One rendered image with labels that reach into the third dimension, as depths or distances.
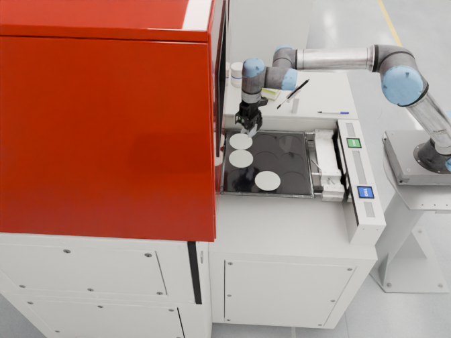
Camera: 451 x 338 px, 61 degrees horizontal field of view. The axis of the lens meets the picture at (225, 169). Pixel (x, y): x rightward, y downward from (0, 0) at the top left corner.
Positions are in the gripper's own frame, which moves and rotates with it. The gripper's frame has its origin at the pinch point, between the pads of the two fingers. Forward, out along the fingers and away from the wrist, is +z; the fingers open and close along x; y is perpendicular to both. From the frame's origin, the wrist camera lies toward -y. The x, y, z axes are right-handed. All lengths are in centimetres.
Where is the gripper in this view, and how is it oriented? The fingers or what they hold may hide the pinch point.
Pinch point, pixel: (251, 133)
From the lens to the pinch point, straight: 161.6
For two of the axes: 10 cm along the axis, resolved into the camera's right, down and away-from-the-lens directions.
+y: -5.9, 6.1, -5.3
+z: 0.0, 6.6, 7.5
